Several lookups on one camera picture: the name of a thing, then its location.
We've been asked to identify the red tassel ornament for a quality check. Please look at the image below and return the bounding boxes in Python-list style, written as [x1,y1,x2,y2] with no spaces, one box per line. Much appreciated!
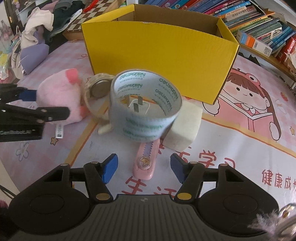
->
[82,0,102,13]

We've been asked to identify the pink utility knife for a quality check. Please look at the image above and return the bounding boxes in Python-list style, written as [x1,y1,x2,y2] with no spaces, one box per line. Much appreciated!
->
[132,138,160,180]

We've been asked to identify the blue white medicine box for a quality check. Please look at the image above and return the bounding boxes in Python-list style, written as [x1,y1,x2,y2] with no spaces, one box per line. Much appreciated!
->
[236,31,273,57]

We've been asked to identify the white sponge block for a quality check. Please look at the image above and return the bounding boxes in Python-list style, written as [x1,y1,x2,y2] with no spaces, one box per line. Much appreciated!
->
[163,100,203,152]

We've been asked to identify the row of leaning books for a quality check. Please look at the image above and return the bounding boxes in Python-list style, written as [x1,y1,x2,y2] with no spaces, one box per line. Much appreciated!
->
[144,1,295,62]

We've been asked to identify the wooden chess board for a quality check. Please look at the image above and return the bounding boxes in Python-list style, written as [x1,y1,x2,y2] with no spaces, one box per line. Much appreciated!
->
[63,0,126,41]

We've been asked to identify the beige patterned tape roll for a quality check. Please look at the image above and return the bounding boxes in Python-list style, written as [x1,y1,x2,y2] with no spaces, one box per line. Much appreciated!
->
[83,73,115,121]

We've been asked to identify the yellow cardboard box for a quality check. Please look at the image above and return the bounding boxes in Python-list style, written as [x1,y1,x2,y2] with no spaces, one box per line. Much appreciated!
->
[81,4,239,104]

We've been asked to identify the clear printed tape roll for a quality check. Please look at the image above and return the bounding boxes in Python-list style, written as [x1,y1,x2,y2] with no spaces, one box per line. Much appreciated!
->
[108,70,182,143]

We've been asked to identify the pile of clothes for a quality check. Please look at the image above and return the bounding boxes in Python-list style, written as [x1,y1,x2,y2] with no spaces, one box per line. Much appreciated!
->
[11,1,85,79]

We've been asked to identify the white power adapter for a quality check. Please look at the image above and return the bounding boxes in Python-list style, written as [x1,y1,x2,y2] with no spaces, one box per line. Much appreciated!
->
[120,95,151,115]

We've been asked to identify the pink plush toy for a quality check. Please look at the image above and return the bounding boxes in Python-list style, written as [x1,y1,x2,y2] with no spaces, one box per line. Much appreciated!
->
[36,68,89,126]

